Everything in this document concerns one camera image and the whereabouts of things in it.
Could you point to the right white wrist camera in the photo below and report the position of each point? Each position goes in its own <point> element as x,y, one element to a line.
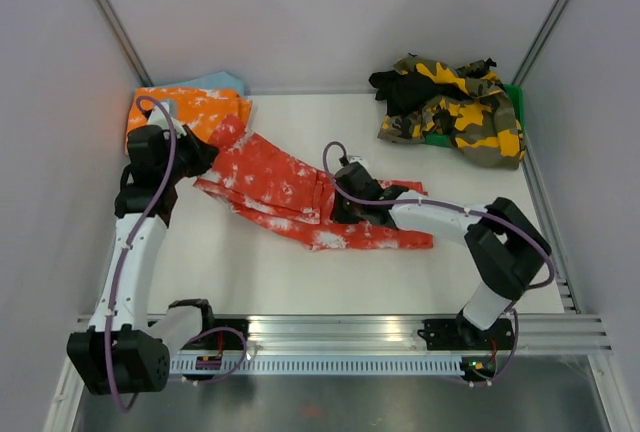
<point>357,159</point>

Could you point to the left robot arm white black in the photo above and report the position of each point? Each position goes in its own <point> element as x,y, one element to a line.
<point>121,352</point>

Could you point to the black trousers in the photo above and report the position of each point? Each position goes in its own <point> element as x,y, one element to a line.
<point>404,93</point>

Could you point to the folded light blue trousers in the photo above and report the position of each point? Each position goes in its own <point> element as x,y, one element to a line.
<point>214,81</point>

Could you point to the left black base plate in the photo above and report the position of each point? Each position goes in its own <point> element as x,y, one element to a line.
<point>228,335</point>

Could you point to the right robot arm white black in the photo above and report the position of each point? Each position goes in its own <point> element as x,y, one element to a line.
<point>507,249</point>

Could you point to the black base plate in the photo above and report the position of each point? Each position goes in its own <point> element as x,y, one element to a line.
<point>228,335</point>
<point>445,337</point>

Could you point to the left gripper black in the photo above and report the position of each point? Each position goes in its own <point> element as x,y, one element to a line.
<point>203,154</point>

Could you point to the red white tie-dye trousers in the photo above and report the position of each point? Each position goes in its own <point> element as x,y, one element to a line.
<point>273,189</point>

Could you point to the white slotted cable duct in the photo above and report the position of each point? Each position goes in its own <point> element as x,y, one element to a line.
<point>201,367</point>

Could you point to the folded orange tie-dye trousers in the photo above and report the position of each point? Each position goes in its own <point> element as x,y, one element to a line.
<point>202,110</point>

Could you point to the corner aluminium post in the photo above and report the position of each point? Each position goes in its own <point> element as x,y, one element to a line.
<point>127,48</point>
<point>542,36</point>

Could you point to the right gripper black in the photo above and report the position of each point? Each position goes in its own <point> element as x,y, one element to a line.
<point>339,214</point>

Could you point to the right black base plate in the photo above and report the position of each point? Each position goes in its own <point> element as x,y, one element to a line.
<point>445,337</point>

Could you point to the green plastic bin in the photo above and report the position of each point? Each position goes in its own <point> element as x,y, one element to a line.
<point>516,96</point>

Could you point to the aluminium front rail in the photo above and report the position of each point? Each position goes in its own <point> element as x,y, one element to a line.
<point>535,334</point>

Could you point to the camouflage yellow green trousers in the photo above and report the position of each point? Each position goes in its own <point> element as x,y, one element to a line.
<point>475,113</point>

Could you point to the left corner aluminium post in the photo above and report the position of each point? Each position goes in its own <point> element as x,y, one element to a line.
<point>127,48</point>

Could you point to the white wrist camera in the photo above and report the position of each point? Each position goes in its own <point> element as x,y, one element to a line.
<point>162,115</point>
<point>357,159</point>

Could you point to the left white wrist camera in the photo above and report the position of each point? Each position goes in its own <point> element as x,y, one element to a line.
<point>162,115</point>

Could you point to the right corner aluminium post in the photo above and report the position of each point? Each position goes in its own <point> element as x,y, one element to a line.
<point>542,36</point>

